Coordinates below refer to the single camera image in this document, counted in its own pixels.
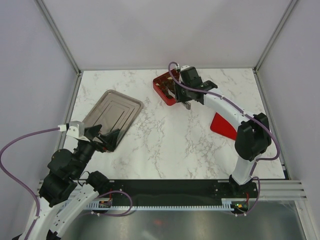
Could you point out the stainless steel tongs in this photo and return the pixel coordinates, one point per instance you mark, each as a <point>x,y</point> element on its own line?
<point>187,106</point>

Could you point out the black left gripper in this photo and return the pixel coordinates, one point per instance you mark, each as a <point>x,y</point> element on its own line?
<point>109,139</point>

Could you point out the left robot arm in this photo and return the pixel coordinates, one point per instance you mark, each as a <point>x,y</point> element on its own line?
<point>65,169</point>

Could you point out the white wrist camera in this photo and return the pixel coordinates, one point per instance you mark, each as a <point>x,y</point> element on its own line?
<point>74,129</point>
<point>180,68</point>

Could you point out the aluminium frame rail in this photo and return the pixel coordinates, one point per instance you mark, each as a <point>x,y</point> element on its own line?
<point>281,190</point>

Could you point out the stainless steel tray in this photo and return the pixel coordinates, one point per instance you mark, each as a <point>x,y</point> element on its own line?
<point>114,110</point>

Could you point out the red box lid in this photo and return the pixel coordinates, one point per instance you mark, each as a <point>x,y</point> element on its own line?
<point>222,127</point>

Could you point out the white cable duct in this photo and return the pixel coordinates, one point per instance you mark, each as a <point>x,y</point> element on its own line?
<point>225,205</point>

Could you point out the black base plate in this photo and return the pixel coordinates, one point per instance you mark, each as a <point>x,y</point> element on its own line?
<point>178,192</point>

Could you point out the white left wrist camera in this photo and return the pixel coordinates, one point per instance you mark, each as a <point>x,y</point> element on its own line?
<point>74,129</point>

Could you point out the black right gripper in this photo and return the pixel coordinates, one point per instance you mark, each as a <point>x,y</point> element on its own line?
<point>179,98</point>

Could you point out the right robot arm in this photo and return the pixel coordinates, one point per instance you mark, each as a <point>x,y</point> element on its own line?
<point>252,130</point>

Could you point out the red chocolate box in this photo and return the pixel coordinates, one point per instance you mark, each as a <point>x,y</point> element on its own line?
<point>164,86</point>

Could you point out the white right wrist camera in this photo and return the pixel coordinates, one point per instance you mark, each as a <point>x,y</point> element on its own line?
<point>180,68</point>

